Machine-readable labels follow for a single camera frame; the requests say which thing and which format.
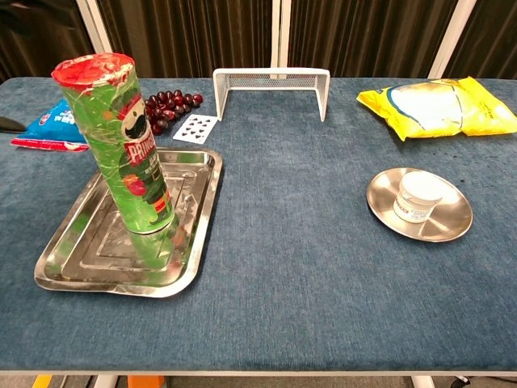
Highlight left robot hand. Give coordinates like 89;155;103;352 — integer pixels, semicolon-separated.
0;116;27;133

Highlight green can red lid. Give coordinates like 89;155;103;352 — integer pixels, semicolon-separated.
51;52;175;235

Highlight blue snack bag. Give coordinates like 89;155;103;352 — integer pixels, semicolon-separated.
11;98;90;154

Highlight dark brown curtain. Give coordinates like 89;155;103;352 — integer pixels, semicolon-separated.
287;0;460;80
96;0;280;80
0;0;95;82
443;0;517;80

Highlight red grape bunch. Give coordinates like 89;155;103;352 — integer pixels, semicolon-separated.
144;90;204;137

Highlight hearts playing card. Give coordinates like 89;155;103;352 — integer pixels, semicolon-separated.
172;113;219;145

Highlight rectangular steel tray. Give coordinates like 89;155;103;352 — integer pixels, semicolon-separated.
33;147;224;299

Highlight white mesh desk shelf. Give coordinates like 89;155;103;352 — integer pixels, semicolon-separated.
212;67;331;123

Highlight blue table cloth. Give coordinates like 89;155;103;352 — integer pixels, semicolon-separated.
0;76;517;372

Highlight yellow snack bag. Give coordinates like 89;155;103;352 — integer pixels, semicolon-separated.
355;76;517;142

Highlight round steel plate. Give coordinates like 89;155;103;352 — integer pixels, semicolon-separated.
366;167;474;243

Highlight white partition post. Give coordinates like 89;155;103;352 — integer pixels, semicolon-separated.
75;0;113;54
427;0;478;80
269;0;292;69

